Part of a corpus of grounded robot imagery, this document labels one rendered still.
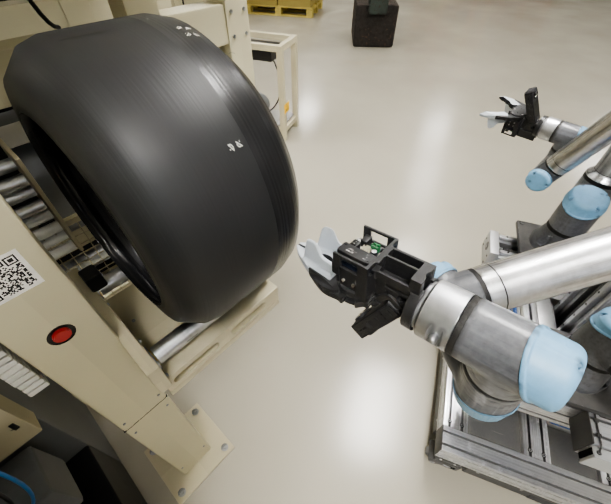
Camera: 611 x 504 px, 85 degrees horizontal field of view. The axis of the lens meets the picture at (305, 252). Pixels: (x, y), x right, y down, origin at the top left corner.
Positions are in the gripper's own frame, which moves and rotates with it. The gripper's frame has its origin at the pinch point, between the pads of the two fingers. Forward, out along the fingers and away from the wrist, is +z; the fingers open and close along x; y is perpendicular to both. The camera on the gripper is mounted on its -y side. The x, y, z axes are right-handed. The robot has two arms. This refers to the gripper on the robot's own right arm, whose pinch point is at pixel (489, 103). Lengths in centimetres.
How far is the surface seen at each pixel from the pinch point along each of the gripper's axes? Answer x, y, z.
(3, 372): -158, -20, 9
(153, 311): -136, 8, 23
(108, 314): -143, -8, 17
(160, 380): -142, -3, -2
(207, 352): -132, 6, 1
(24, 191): -140, -25, 50
